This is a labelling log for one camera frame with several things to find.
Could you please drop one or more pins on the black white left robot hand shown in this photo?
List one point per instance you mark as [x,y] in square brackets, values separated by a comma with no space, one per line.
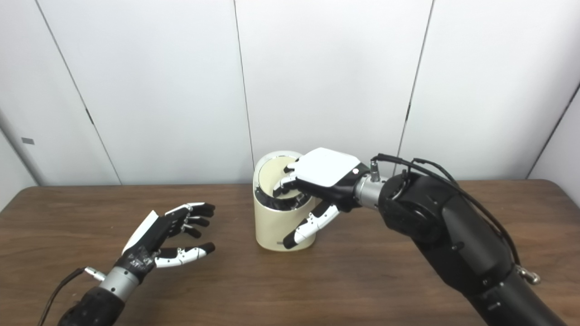
[149,240]

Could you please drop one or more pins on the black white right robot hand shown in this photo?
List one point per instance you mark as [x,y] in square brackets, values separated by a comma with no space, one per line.
[326,170]

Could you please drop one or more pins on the cream-colored lidded bin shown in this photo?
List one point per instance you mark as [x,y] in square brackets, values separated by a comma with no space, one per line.
[272,226]

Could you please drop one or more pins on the small grey wall label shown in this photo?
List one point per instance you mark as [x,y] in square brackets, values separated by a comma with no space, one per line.
[27,141]

